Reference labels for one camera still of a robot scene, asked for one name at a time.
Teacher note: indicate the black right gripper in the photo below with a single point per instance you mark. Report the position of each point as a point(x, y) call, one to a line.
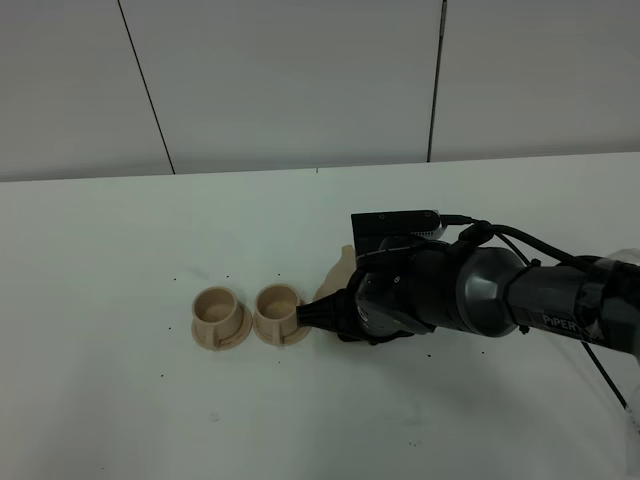
point(401, 286)

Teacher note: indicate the left beige teacup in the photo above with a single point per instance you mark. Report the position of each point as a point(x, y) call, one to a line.
point(214, 295)

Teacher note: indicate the beige teapot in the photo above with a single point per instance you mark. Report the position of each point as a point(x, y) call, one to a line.
point(339, 275)

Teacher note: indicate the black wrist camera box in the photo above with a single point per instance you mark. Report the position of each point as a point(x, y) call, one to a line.
point(370, 229)

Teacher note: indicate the right beige teacup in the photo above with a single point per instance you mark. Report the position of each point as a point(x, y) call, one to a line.
point(278, 292)

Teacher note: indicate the beige teacup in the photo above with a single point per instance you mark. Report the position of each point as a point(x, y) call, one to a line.
point(214, 295)
point(278, 292)

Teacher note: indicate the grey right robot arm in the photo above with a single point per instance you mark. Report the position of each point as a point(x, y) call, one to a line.
point(597, 305)

